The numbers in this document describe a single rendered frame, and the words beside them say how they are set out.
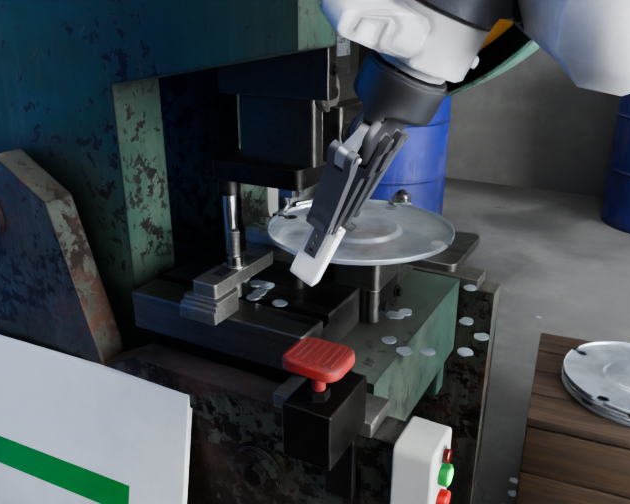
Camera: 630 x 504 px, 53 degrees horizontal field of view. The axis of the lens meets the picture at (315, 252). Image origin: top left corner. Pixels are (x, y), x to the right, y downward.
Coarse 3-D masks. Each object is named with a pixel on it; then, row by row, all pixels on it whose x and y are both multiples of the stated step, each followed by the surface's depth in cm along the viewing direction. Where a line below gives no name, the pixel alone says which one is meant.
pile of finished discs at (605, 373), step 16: (576, 352) 142; (592, 352) 142; (608, 352) 142; (624, 352) 142; (576, 368) 136; (592, 368) 136; (608, 368) 134; (624, 368) 134; (576, 384) 129; (592, 384) 130; (608, 384) 130; (624, 384) 129; (576, 400) 129; (592, 400) 126; (608, 400) 126; (624, 400) 125; (608, 416) 123; (624, 416) 121
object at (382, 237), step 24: (360, 216) 102; (384, 216) 104; (408, 216) 104; (432, 216) 104; (288, 240) 94; (360, 240) 92; (384, 240) 93; (408, 240) 94; (432, 240) 94; (360, 264) 85; (384, 264) 85
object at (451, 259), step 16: (464, 240) 94; (432, 256) 88; (448, 256) 88; (464, 256) 89; (336, 272) 97; (352, 272) 96; (368, 272) 94; (384, 272) 96; (368, 288) 95; (384, 288) 97; (400, 288) 101; (368, 304) 96; (384, 304) 96; (368, 320) 97
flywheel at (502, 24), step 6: (498, 24) 110; (504, 24) 109; (510, 24) 109; (492, 30) 111; (498, 30) 110; (504, 30) 110; (510, 30) 112; (516, 30) 117; (492, 36) 111; (498, 36) 110; (504, 36) 114; (486, 42) 112; (492, 42) 113; (498, 42) 117; (486, 48) 115; (480, 54) 120
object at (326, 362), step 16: (288, 352) 67; (304, 352) 68; (320, 352) 68; (336, 352) 67; (352, 352) 68; (288, 368) 66; (304, 368) 65; (320, 368) 65; (336, 368) 65; (320, 384) 68
